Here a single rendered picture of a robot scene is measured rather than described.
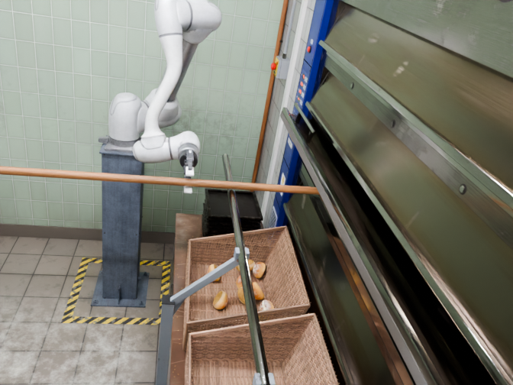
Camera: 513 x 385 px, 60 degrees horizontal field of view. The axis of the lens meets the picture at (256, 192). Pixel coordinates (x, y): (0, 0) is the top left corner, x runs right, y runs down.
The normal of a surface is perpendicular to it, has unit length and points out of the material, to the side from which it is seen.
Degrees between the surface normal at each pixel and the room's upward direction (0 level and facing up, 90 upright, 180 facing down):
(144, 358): 0
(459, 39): 90
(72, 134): 90
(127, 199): 90
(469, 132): 70
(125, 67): 90
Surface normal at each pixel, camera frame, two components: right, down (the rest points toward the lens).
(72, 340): 0.16, -0.86
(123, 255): 0.13, 0.50
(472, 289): -0.86, -0.36
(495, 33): -0.98, -0.07
